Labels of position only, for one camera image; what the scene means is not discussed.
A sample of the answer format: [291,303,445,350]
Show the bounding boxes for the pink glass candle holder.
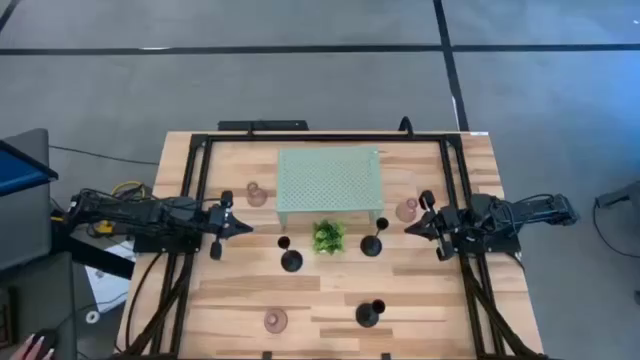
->
[245,181,269,208]
[394,197,419,224]
[263,308,289,335]

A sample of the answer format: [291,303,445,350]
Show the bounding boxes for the small green artificial plant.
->
[312,218,347,256]

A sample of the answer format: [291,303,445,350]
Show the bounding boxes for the computer monitor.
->
[0,139,59,197]

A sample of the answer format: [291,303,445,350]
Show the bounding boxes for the green perforated metal shelf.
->
[275,145,386,230]

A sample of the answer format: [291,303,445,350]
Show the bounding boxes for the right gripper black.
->
[403,191,460,262]

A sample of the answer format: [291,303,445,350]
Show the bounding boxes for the black stand beam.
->
[51,233,137,280]

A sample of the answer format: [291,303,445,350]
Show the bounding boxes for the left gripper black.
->
[208,191,254,261]

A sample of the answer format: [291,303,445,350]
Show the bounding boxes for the thin black floor cable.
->
[48,144,160,166]

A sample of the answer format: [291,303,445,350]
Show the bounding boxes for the black tall candlestick holder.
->
[355,298,387,329]
[359,216,390,258]
[277,235,304,274]

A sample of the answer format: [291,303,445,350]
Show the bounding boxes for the yellow cable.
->
[97,179,147,236]

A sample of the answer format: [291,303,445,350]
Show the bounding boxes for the black hanging cable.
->
[124,252,166,351]

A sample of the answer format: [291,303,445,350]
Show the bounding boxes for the dark grey side desk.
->
[0,128,79,360]

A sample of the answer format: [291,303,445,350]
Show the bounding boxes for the black flat box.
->
[217,119,310,132]

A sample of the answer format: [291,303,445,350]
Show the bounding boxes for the person's hand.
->
[8,332,56,360]

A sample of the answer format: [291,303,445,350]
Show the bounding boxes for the black computer mouse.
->
[30,327,59,352]

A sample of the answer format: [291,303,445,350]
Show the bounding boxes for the white paper sheet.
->
[84,239,136,314]

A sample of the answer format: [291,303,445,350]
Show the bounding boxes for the black curved floor cable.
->
[591,198,640,261]

